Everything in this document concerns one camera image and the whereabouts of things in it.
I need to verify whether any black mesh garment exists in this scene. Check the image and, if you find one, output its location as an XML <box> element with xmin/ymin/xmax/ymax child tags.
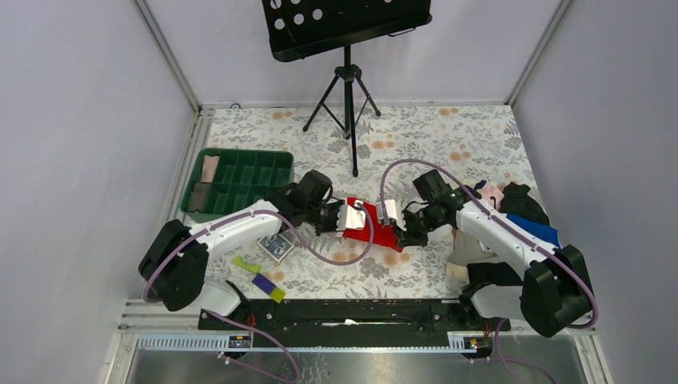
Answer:
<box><xmin>499</xmin><ymin>182</ymin><xmax>550</xmax><ymax>226</ymax></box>

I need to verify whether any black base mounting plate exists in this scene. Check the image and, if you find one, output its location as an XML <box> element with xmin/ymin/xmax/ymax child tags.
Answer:
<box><xmin>228</xmin><ymin>299</ymin><xmax>510</xmax><ymax>348</ymax></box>

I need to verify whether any pink rolled cloth in tray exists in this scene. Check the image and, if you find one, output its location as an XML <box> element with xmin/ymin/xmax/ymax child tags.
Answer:
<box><xmin>201</xmin><ymin>155</ymin><xmax>220</xmax><ymax>183</ymax></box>

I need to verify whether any red underwear white trim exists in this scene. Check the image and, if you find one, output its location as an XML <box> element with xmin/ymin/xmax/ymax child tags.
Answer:
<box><xmin>342</xmin><ymin>203</ymin><xmax>403</xmax><ymax>253</ymax></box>

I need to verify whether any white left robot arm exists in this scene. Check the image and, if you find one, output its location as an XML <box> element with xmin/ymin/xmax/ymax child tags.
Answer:
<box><xmin>138</xmin><ymin>170</ymin><xmax>345</xmax><ymax>329</ymax></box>

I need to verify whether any purple and green block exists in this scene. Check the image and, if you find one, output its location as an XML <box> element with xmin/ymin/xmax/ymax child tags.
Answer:
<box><xmin>252</xmin><ymin>274</ymin><xmax>285</xmax><ymax>303</ymax></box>

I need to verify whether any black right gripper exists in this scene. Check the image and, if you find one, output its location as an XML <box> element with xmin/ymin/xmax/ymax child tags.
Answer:
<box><xmin>393</xmin><ymin>203</ymin><xmax>447</xmax><ymax>249</ymax></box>

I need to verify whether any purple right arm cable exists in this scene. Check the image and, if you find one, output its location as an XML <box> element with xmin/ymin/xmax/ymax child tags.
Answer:
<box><xmin>379</xmin><ymin>158</ymin><xmax>600</xmax><ymax>384</ymax></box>

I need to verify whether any green plastic divided tray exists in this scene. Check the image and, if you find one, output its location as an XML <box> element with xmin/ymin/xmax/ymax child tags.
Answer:
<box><xmin>179</xmin><ymin>148</ymin><xmax>294</xmax><ymax>223</ymax></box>

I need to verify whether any grey rolled cloth in tray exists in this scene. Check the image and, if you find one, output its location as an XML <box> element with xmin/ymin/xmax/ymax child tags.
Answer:
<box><xmin>187</xmin><ymin>182</ymin><xmax>212</xmax><ymax>213</ymax></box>

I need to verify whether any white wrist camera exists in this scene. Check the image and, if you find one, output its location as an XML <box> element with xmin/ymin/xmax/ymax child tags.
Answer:
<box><xmin>337</xmin><ymin>199</ymin><xmax>367</xmax><ymax>232</ymax></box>
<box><xmin>377</xmin><ymin>199</ymin><xmax>405</xmax><ymax>230</ymax></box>

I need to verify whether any blue playing card box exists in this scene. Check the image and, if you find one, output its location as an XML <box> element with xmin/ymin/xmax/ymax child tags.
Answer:
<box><xmin>257</xmin><ymin>234</ymin><xmax>295</xmax><ymax>262</ymax></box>

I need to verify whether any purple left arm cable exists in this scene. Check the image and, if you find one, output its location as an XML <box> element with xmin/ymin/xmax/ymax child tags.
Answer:
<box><xmin>142</xmin><ymin>200</ymin><xmax>376</xmax><ymax>384</ymax></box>

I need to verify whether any beige grey garment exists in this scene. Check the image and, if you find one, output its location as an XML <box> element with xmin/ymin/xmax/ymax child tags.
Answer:
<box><xmin>445</xmin><ymin>229</ymin><xmax>501</xmax><ymax>283</ymax></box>

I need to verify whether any floral patterned table mat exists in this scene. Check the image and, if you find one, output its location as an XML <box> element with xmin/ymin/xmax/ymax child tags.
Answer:
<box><xmin>201</xmin><ymin>106</ymin><xmax>540</xmax><ymax>299</ymax></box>

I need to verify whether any pink garment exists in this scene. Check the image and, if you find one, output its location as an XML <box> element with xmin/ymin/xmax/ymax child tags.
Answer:
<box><xmin>474</xmin><ymin>180</ymin><xmax>505</xmax><ymax>210</ymax></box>

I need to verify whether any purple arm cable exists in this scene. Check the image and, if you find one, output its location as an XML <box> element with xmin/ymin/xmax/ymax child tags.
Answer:
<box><xmin>379</xmin><ymin>158</ymin><xmax>600</xmax><ymax>384</ymax></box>
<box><xmin>142</xmin><ymin>200</ymin><xmax>376</xmax><ymax>384</ymax></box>

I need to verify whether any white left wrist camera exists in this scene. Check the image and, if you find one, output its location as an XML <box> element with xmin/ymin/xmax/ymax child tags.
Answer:
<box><xmin>337</xmin><ymin>199</ymin><xmax>367</xmax><ymax>232</ymax></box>

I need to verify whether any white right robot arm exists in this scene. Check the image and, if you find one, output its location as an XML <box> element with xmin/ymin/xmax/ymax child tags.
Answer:
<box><xmin>380</xmin><ymin>170</ymin><xmax>598</xmax><ymax>337</ymax></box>

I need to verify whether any black music stand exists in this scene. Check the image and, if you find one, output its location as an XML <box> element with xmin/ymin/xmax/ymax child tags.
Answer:
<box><xmin>261</xmin><ymin>0</ymin><xmax>433</xmax><ymax>177</ymax></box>

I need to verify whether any lime green plastic piece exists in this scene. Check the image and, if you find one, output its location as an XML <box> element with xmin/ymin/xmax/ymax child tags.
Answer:
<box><xmin>233</xmin><ymin>255</ymin><xmax>261</xmax><ymax>274</ymax></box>

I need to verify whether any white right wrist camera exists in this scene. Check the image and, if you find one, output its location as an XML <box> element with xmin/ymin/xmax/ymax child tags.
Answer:
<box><xmin>377</xmin><ymin>199</ymin><xmax>405</xmax><ymax>230</ymax></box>

